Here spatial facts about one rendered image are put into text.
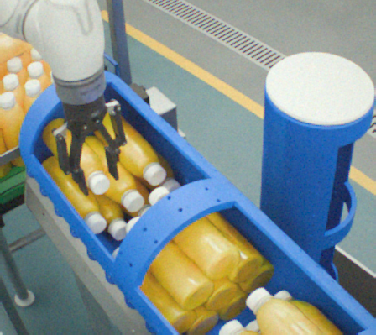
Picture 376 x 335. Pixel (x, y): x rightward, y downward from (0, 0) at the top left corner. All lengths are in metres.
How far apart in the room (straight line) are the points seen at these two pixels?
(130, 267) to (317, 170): 0.68
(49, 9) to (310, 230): 1.06
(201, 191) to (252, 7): 2.80
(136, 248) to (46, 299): 1.46
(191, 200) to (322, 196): 0.67
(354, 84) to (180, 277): 0.76
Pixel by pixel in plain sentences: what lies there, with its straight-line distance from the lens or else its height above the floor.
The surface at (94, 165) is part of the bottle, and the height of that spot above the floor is 1.14.
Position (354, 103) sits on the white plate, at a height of 1.04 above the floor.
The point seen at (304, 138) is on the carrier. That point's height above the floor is 0.98.
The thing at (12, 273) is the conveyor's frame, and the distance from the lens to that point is 2.42.
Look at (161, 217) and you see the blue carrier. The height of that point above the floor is 1.23.
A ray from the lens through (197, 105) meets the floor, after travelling 3.21.
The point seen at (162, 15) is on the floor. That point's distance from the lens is 3.85.
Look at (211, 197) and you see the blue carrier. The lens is 1.15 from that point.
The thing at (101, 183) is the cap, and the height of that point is 1.12.
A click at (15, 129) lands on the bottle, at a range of 1.65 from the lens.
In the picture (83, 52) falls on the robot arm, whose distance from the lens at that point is 1.08.
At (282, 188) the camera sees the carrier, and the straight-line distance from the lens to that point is 1.77.
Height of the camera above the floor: 2.08
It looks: 44 degrees down
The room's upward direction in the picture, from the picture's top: 4 degrees counter-clockwise
